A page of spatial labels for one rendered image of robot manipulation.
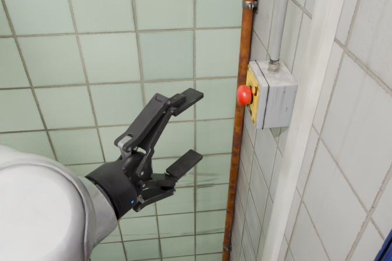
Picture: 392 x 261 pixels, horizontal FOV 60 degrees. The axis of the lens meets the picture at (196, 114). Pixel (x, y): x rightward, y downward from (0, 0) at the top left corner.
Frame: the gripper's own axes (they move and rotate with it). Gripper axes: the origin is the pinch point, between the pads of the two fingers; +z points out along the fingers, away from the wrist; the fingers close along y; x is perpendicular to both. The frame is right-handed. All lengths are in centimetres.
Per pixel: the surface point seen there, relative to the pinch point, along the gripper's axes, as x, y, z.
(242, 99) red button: 2.2, -0.3, 12.5
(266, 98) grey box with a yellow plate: 7.1, -2.4, 12.9
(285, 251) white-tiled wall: 18.2, 31.7, 9.7
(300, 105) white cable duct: 13.8, -4.3, 11.7
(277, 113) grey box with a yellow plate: 8.9, 1.3, 14.6
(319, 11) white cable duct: 13.6, -20.2, 11.8
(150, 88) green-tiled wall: -33.9, 15.3, 21.9
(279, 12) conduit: 5.2, -16.9, 17.1
